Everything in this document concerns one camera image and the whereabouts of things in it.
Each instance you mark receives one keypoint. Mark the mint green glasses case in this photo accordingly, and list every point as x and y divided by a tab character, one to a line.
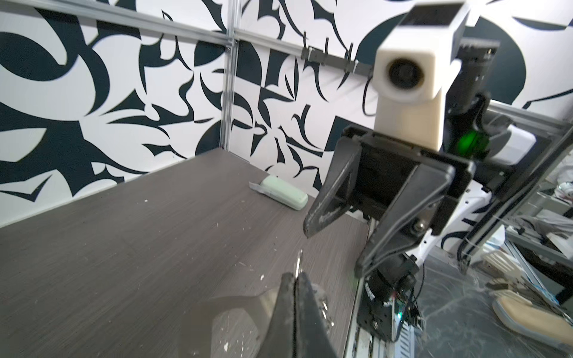
281	191

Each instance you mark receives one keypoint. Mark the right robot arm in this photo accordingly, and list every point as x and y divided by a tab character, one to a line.
472	133

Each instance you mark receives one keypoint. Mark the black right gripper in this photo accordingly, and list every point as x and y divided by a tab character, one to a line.
409	190

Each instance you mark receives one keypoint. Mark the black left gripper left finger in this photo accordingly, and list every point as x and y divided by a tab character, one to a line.
279	340

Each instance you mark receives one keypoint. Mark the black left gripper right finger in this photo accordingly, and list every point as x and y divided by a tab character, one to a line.
311	338

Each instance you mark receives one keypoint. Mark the white plastic hinge block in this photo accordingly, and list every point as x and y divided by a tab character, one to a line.
536	324

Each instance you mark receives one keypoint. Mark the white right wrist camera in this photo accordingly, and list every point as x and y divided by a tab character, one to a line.
415	67

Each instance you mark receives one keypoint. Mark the black wall hook rail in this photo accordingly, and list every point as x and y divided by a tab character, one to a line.
324	58

